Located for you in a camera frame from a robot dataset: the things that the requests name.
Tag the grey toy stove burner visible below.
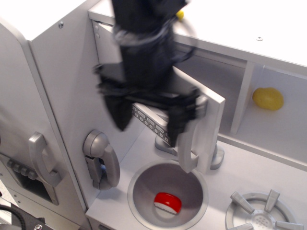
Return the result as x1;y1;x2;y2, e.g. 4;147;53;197
225;189;305;230

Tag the white toy microwave door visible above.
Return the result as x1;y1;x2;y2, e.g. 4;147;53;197
92;20;226;174

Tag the yellow toy lemon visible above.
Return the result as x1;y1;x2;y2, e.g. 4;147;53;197
252;87;284;111

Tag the grey toy ice dispenser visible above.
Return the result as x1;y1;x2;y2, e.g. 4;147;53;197
5;159;59;206

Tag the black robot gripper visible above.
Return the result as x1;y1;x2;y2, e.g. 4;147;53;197
94;23;204;147

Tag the grey toy faucet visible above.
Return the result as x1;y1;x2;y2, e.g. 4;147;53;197
155;137;224;170

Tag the silver toy sink bowl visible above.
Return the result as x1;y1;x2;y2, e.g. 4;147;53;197
127;160;209;230

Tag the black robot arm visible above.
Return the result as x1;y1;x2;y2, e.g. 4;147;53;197
94;0;201;147

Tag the grey toy wall phone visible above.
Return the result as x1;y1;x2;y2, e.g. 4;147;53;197
83;129;120;190

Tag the white toy kitchen cabinet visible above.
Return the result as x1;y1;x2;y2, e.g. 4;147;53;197
0;0;307;230

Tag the grey toy fridge door handle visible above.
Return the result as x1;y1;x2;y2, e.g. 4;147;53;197
28;132;62;187

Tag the black braided cable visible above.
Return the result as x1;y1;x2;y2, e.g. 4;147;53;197
0;205;24;230

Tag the red white toy sushi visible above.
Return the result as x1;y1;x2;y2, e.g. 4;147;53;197
153;192;182;214

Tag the yellow toy banana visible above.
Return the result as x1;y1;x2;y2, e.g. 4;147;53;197
176;10;184;21

